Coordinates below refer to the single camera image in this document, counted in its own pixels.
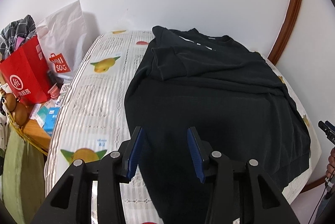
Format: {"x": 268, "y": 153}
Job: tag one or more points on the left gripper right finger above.
{"x": 238, "y": 190}

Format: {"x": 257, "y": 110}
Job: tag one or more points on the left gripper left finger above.
{"x": 69, "y": 201}

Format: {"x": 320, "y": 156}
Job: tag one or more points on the black sweatshirt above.
{"x": 233, "y": 99}

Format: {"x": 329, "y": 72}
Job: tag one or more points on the person's right hand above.
{"x": 331, "y": 164}

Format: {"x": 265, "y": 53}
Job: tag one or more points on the green blanket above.
{"x": 23, "y": 179}

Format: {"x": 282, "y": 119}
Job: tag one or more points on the wooden nightstand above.
{"x": 35, "y": 135}

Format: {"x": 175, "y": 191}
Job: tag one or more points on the blue tissue box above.
{"x": 50, "y": 120}

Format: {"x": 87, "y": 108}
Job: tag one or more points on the brown gourd ornament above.
{"x": 16, "y": 108}

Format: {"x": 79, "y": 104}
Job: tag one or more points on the pink lidded jar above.
{"x": 54, "y": 92}

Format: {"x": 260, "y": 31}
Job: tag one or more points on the red paper bag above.
{"x": 26, "y": 73}

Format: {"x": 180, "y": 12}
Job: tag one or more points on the white Miniso bag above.
{"x": 64, "y": 40}

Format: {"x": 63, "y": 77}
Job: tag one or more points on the plaid grey cloth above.
{"x": 16, "y": 33}

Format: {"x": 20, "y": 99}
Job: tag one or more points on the brown wooden door frame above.
{"x": 285, "y": 32}

